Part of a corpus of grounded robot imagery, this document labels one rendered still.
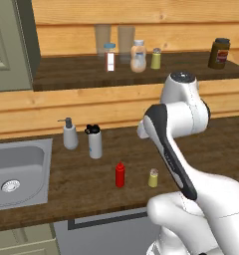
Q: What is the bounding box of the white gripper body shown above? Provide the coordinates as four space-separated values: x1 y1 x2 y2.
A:
135 119 151 139

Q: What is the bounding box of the white bottle with black cap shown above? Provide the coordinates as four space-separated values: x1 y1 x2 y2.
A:
85 124 104 159

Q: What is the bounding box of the yellow shaker with silver cap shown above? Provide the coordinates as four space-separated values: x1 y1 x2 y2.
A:
147 167 159 188
149 47 162 70

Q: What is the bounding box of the red condiment bottle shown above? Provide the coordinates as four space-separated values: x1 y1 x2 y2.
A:
115 160 126 188

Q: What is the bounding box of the beige condiment bottle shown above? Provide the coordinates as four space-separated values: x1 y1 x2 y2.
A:
129 39 147 74

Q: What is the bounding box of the blue-capped bottle with red label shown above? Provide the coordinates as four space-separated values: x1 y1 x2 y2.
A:
104 43 117 73

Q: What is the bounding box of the dark wooden cabinet shelf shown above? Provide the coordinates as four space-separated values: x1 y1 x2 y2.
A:
31 50 239 93

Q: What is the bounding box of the grey-green cabinet door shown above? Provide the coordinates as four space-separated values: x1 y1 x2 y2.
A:
0 0 42 94

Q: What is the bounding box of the grey-green lower cabinet drawer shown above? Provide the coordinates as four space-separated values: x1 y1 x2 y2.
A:
0 222 62 255

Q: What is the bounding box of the grey soap dispenser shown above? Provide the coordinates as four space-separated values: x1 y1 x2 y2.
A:
57 117 80 150

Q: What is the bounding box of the clear drinking glass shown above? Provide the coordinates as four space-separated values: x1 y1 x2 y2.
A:
94 23 112 58
117 25 136 65

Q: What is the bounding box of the brown jar with red label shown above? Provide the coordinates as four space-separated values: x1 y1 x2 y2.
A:
207 37 231 71

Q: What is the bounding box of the grey dishwasher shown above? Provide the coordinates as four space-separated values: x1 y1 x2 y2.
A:
53 208 163 255

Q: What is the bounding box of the steel sink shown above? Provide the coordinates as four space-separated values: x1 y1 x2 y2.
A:
0 137 54 212

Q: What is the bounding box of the dark dishwasher handle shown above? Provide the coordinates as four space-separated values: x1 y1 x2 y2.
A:
67 210 148 231

